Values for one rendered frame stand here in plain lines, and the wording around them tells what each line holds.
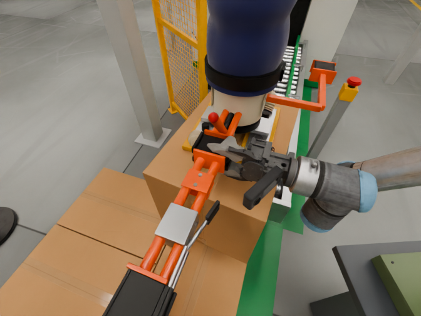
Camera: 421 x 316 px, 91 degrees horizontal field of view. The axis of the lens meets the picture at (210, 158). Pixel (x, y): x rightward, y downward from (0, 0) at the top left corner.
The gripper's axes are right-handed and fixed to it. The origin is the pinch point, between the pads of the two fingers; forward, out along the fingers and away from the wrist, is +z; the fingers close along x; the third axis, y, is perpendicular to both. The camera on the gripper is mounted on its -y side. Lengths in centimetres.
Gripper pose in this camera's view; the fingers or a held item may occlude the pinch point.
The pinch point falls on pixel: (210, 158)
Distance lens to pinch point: 52.9
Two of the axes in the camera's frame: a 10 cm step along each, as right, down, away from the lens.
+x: 0.0, -6.4, -7.7
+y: 3.3, -7.2, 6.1
